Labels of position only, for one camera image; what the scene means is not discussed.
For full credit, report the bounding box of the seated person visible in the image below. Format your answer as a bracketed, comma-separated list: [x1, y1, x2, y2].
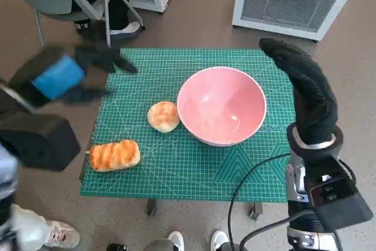
[70, 0, 142, 39]

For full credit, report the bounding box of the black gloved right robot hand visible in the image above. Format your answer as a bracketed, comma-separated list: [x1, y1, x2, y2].
[258, 38, 338, 147]

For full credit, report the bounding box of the pink bowl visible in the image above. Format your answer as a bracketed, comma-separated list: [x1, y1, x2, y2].
[176, 67, 268, 148]

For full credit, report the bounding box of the grey robot waist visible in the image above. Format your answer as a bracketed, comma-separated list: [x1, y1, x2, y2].
[143, 238, 174, 251]

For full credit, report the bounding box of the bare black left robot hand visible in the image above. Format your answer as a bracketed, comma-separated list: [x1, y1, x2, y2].
[32, 44, 139, 102]

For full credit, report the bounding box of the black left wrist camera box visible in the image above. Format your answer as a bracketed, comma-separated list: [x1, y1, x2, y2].
[0, 112, 82, 172]

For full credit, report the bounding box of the white shoe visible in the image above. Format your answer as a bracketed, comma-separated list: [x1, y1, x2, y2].
[211, 230, 230, 251]
[167, 231, 185, 251]

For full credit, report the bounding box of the round toy bread bun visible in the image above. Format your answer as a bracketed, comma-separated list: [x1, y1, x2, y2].
[146, 101, 180, 133]

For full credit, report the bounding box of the long striped toy bread loaf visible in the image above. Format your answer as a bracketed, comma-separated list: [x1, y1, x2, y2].
[89, 139, 141, 173]

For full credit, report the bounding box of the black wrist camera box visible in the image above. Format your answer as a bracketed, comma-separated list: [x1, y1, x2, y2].
[302, 153, 374, 233]
[0, 112, 82, 172]

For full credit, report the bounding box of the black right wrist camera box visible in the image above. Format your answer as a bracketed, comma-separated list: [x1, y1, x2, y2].
[302, 153, 374, 233]

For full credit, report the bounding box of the green cutting mat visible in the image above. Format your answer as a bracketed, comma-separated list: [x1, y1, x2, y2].
[79, 47, 294, 204]

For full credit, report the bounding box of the black table leg caster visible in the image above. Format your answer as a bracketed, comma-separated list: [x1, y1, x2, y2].
[249, 202, 263, 220]
[146, 199, 158, 216]

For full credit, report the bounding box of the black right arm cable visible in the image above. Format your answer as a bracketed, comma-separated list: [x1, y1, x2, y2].
[227, 153, 291, 251]
[239, 212, 312, 251]

